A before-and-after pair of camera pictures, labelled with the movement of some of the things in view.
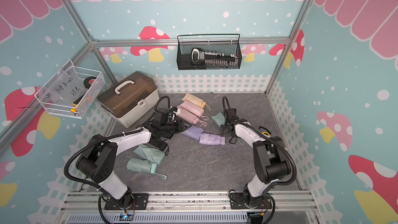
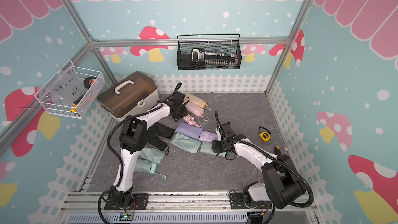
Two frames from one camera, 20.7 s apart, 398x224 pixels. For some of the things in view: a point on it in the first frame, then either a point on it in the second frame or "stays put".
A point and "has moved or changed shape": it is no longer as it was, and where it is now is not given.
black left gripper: [180, 126] -> [185, 112]
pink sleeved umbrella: [193, 109] stays put
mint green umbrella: [143, 165] stays put
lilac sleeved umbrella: [210, 139] stays put
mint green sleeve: [154, 155] stays put
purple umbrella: [193, 131] stays put
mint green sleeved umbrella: [219, 119] has moved or changed shape
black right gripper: [223, 130] -> [215, 147]
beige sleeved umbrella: [191, 98] stays put
